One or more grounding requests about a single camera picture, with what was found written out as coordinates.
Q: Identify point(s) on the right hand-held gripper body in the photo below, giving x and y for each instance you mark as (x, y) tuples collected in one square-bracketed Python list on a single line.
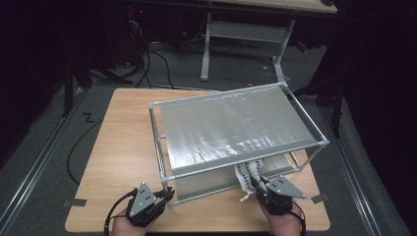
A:
[(282, 190)]

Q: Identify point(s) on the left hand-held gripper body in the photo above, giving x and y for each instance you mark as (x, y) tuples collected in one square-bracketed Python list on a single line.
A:
[(142, 200)]

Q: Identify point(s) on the white grey patterned cloth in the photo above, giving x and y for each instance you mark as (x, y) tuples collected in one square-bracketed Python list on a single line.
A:
[(244, 178)]

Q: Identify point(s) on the grey two-tier metal rack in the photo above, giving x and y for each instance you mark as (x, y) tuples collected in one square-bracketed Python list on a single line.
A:
[(229, 128)]

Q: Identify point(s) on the person's left hand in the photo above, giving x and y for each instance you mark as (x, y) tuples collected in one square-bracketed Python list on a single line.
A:
[(131, 229)]

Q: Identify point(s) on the person's right hand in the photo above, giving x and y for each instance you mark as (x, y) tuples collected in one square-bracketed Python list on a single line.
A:
[(285, 226)]

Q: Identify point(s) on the grey tape piece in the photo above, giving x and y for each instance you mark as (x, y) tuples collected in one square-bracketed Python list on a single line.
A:
[(75, 203), (320, 198)]

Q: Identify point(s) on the black metal stand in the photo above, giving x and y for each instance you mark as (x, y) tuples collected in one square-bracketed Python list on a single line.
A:
[(68, 91), (337, 111)]

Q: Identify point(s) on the small red object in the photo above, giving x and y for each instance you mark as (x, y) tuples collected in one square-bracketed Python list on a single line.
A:
[(301, 46)]

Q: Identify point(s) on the desk with white metal legs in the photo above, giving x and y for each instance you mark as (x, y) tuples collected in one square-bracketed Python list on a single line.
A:
[(249, 31)]

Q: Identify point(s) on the metal floor rail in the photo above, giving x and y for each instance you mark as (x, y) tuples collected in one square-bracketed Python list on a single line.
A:
[(347, 170), (42, 157)]

